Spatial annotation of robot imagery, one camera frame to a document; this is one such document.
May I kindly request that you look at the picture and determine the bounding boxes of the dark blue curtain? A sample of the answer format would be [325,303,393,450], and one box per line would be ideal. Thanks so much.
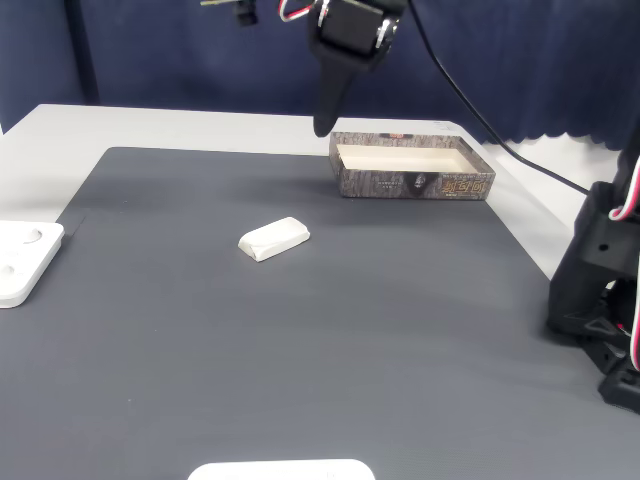
[0,0,640,147]

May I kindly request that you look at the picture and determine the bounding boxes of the white block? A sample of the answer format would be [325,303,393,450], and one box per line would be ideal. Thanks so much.
[237,216,312,263]

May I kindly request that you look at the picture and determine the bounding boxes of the black camera cable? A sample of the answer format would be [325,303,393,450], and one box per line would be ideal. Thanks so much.
[405,0,592,195]

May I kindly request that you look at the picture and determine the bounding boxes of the grey table mat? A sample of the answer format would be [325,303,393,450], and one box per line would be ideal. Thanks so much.
[0,146,640,480]

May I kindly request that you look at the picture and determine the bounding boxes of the printed cardboard box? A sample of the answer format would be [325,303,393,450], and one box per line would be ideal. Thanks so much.
[328,131,497,201]

